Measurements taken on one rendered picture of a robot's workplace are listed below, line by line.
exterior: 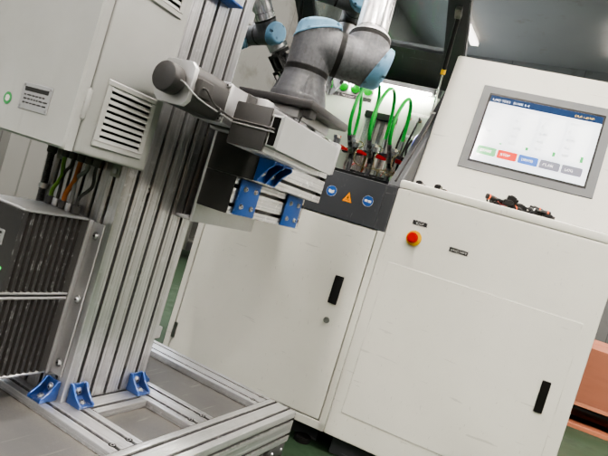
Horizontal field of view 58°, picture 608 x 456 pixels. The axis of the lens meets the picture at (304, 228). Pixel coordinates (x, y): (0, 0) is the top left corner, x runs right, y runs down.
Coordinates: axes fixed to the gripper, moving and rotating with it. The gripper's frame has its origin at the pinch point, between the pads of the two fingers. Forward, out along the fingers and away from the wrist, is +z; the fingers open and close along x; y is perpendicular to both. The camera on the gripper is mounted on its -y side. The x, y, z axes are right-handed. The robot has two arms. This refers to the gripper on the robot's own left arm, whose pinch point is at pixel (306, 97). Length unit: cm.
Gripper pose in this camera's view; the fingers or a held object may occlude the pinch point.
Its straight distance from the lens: 220.5
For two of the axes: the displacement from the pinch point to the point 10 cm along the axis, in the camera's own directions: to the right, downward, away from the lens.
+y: -6.8, 5.1, -5.2
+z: 4.3, 8.6, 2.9
